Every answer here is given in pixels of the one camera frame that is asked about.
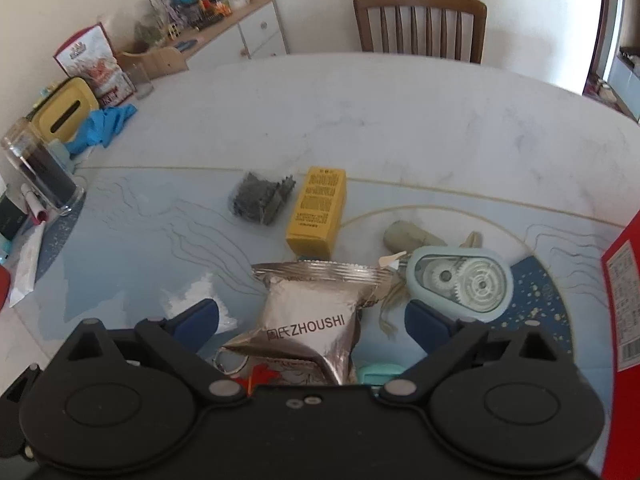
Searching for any red and white printed box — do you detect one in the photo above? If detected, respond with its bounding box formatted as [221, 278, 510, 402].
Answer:
[53, 22, 137, 107]

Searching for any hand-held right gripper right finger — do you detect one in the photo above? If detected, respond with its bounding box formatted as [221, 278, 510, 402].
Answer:
[380, 300, 558, 406]

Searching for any bag of black clips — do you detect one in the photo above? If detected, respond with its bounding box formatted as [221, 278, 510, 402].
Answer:
[227, 171, 297, 227]

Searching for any wooden chair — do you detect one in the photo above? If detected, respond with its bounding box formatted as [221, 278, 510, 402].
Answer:
[353, 0, 488, 65]

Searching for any blue cloth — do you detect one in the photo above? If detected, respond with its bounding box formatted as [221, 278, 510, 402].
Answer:
[65, 103, 139, 161]

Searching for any wooden desktop rack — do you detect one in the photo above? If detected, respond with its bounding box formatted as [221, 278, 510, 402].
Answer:
[117, 41, 190, 79]

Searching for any white wooden sideboard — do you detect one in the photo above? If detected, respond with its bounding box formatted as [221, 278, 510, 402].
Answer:
[165, 0, 290, 74]

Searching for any beige small object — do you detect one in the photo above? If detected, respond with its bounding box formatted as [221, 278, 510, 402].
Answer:
[383, 219, 447, 254]

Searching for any yellow carton box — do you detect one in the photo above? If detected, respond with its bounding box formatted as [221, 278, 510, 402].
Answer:
[285, 166, 348, 257]

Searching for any beige twine piece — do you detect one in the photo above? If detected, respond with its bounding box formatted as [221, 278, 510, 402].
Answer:
[374, 280, 407, 337]

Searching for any yellow tissue box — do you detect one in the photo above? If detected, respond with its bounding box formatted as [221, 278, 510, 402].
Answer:
[36, 77, 101, 142]

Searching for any dark green box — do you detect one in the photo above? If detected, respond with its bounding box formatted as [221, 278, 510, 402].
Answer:
[0, 192, 27, 241]

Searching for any metal key ring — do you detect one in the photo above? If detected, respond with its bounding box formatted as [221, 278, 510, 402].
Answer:
[214, 349, 247, 377]

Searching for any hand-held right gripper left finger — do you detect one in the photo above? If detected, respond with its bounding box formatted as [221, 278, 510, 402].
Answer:
[67, 299, 248, 408]

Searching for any light green tape dispenser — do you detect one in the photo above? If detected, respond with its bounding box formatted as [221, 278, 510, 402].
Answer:
[404, 246, 514, 324]

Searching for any silver snack packet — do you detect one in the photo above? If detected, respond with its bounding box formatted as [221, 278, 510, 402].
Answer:
[220, 259, 397, 387]

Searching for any clear jar with dark contents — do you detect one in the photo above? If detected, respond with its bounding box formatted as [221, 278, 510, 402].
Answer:
[0, 116, 87, 212]

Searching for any white tube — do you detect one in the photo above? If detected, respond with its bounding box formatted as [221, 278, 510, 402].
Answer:
[7, 220, 49, 309]

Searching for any small teal plastic item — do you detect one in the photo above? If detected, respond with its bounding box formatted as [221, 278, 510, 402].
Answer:
[357, 363, 407, 386]

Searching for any clear drinking glass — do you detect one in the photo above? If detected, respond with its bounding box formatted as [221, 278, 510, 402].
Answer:
[130, 62, 155, 100]

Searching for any pile of small toys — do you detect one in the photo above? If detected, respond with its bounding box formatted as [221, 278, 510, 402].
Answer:
[135, 0, 234, 43]

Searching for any red cardboard box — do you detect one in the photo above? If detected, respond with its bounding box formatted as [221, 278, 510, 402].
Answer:
[599, 220, 640, 480]

